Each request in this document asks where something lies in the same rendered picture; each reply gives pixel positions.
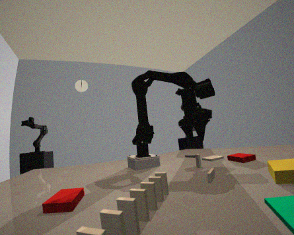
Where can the yellow rectangular block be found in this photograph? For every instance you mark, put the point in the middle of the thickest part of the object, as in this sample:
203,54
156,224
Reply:
282,171

